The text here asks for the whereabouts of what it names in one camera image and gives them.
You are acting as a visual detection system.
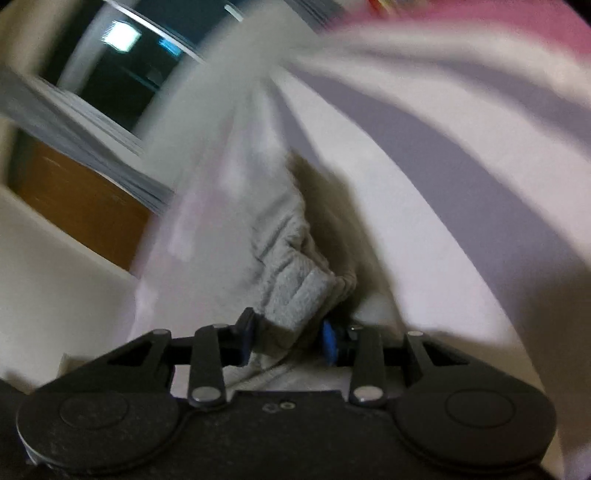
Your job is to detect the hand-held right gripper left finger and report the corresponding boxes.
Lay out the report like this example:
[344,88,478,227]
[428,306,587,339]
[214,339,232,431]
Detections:
[81,307,259,410]

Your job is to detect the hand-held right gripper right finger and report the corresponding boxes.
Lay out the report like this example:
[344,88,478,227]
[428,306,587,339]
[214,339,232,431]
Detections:
[322,318,491,409]

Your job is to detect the grey pants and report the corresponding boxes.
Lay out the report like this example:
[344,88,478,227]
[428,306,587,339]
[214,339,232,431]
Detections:
[139,18,363,394]

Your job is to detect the striped purple pink bed sheet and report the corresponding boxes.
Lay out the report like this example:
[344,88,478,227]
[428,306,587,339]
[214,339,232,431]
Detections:
[129,0,591,480]

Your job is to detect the grey curtain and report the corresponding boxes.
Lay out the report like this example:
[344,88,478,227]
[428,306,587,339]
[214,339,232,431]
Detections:
[0,69,178,215]

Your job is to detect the dark window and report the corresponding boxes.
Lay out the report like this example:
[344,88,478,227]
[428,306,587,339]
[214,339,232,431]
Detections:
[41,0,232,139]

